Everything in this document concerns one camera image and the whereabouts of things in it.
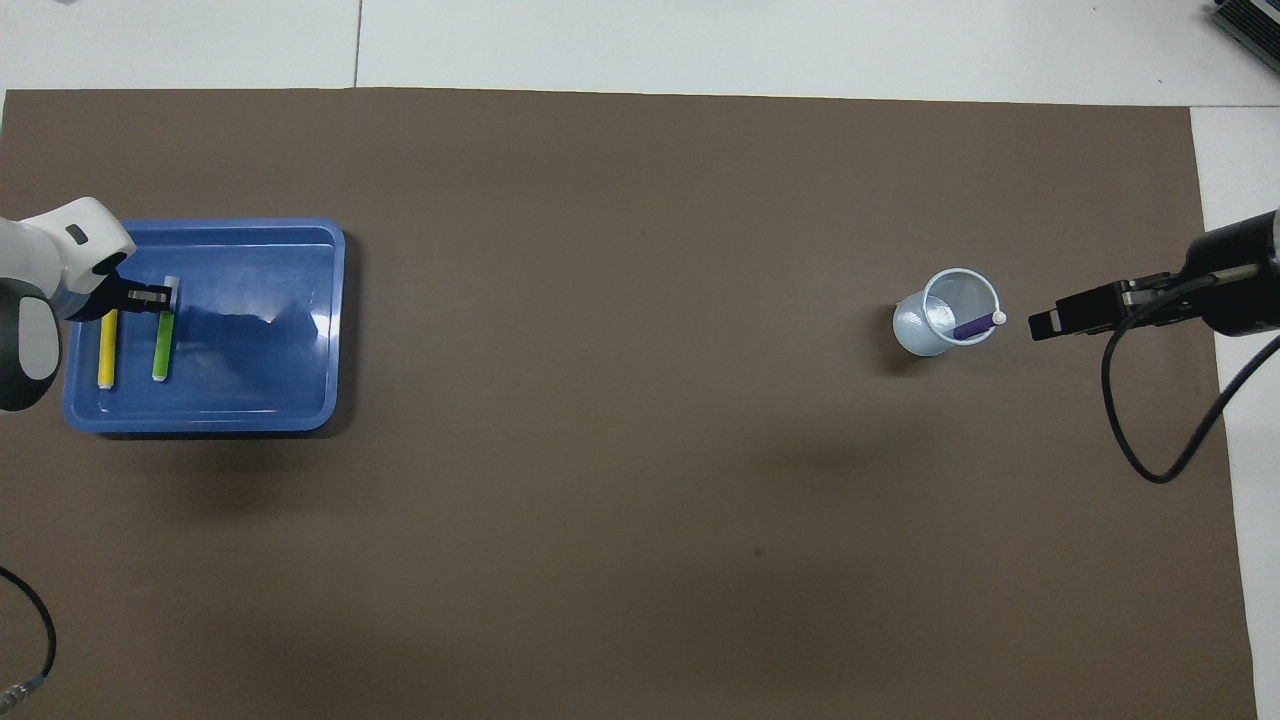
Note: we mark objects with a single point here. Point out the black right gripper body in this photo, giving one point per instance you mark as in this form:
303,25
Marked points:
1240,285

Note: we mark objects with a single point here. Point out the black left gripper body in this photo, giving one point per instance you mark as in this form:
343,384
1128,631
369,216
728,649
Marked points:
140,297

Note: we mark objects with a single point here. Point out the green marker pen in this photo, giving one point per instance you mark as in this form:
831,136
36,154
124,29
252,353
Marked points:
162,350

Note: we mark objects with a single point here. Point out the yellow marker pen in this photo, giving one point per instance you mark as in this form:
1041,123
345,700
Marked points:
107,350

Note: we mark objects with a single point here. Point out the purple marker pen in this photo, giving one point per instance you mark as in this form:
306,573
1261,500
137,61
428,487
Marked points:
970,328

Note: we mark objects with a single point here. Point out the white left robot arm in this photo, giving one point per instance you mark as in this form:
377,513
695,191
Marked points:
30,260

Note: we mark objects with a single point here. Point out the translucent plastic cup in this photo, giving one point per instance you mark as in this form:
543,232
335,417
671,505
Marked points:
915,330

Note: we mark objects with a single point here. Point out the blue plastic tray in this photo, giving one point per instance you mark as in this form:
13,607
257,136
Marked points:
260,390

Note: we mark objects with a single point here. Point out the grey ribbed device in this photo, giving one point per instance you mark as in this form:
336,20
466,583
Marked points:
1255,18

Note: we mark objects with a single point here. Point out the brown table mat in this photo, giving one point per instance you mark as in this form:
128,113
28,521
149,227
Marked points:
640,500

